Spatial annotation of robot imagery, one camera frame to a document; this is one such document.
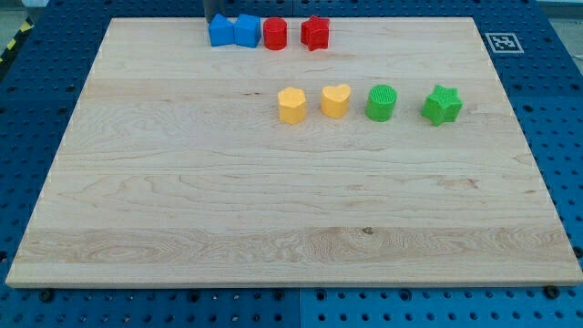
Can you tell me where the black bolt front left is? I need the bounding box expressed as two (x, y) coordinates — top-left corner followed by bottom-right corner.
(38, 289), (55, 302)

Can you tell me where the green cylinder block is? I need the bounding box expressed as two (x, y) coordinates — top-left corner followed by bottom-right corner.
(365, 84), (398, 122)

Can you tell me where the blue pentagon block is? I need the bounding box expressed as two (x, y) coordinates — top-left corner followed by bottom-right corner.
(208, 14), (235, 46)

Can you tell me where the red cylinder block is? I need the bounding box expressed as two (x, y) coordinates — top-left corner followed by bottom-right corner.
(263, 17), (288, 51)

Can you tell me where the yellow hexagon block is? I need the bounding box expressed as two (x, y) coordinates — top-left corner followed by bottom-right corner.
(278, 87), (307, 124)

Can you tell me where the light wooden board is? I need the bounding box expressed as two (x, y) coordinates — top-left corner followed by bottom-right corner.
(6, 17), (582, 288)

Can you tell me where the black bolt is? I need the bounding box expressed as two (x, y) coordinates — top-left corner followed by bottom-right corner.
(38, 289), (55, 302)
(543, 285), (560, 300)

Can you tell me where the yellow heart block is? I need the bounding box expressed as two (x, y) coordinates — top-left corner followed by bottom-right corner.
(320, 84), (352, 118)

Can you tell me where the red star block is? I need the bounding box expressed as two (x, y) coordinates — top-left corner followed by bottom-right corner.
(301, 15), (330, 51)

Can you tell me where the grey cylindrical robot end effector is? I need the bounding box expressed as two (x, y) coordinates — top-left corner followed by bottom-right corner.
(202, 0), (226, 23)

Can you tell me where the black bolt front right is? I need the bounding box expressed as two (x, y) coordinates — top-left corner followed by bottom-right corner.
(543, 285), (560, 300)

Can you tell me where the white fiducial marker tag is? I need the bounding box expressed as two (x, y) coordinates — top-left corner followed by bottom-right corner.
(485, 32), (524, 54)

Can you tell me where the blue cube block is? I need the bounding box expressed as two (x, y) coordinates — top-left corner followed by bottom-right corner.
(233, 14), (261, 48)

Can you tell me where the green star block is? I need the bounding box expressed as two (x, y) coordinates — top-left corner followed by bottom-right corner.
(421, 84), (464, 126)

